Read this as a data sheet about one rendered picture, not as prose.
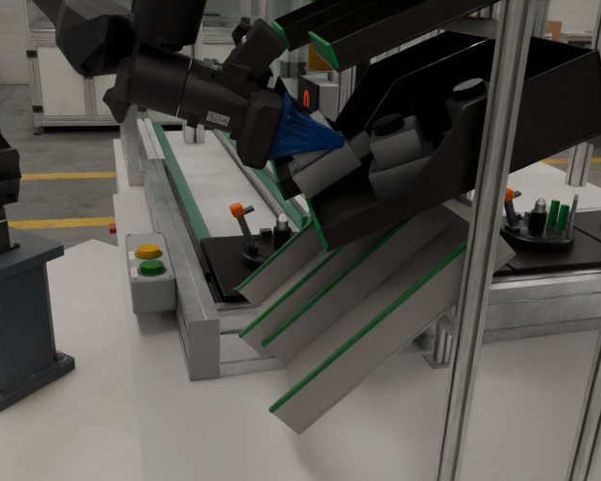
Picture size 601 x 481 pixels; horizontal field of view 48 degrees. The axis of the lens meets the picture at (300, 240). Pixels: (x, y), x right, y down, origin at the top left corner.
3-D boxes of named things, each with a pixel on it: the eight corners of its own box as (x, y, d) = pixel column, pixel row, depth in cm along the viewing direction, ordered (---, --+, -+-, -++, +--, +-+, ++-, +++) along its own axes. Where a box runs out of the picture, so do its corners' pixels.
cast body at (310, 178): (308, 200, 66) (267, 144, 63) (302, 186, 70) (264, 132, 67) (381, 153, 65) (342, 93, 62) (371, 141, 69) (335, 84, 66)
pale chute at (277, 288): (264, 359, 81) (238, 336, 79) (259, 308, 93) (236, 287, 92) (442, 203, 76) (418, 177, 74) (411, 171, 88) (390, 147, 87)
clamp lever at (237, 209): (247, 249, 110) (230, 209, 107) (244, 244, 112) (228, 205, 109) (267, 240, 111) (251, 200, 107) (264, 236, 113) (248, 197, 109)
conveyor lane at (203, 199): (225, 359, 104) (225, 302, 100) (168, 194, 179) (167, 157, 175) (393, 339, 112) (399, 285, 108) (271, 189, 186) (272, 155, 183)
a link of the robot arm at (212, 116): (168, 145, 55) (187, 73, 53) (182, 98, 72) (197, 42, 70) (264, 173, 57) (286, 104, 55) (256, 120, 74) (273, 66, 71)
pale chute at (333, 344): (299, 436, 68) (268, 411, 66) (286, 365, 80) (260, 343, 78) (517, 254, 63) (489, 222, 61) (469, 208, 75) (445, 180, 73)
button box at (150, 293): (133, 315, 108) (131, 280, 106) (126, 263, 126) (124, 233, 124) (176, 310, 110) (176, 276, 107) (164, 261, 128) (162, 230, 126)
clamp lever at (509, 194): (511, 229, 124) (504, 194, 121) (505, 225, 126) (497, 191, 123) (528, 221, 125) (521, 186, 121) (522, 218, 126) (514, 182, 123)
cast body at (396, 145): (378, 202, 65) (352, 138, 63) (380, 184, 69) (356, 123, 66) (463, 177, 63) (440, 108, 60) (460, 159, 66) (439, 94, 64)
